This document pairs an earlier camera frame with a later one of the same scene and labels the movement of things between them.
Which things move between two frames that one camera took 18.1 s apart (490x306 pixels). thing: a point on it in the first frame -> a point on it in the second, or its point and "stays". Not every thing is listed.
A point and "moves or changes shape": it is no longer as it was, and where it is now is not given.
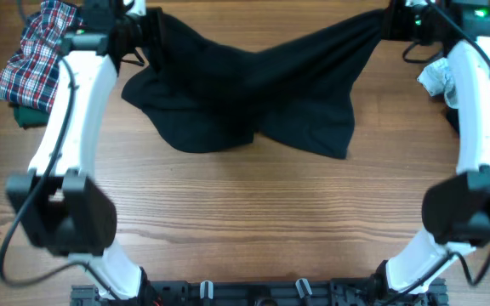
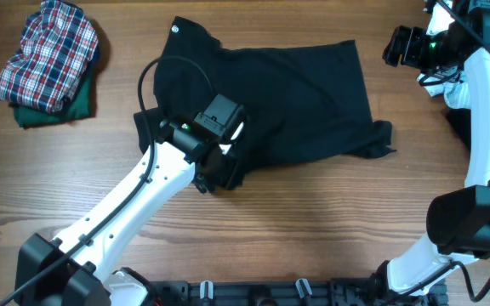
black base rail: (272, 292) stays
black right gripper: (392, 25) -> (413, 37)
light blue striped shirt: (437, 78) stays
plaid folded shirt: (31, 76) stays
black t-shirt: (298, 90) moves or changes shape
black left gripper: (144, 44) -> (222, 176)
